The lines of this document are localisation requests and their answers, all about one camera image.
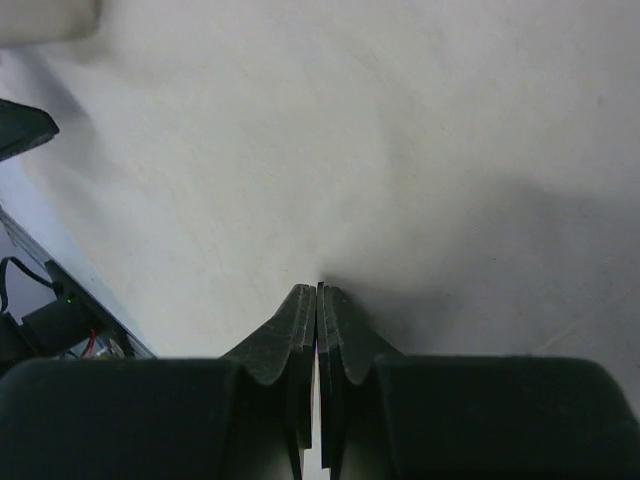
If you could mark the aluminium front rail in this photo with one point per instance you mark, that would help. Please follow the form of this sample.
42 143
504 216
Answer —
26 245

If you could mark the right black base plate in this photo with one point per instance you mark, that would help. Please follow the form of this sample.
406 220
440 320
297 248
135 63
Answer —
74 323

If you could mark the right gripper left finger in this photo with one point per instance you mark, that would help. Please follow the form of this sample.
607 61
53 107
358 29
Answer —
245 415

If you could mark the beige wrapping cloth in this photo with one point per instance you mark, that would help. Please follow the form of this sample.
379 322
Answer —
26 22

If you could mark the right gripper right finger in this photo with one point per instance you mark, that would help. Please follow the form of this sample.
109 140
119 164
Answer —
389 415

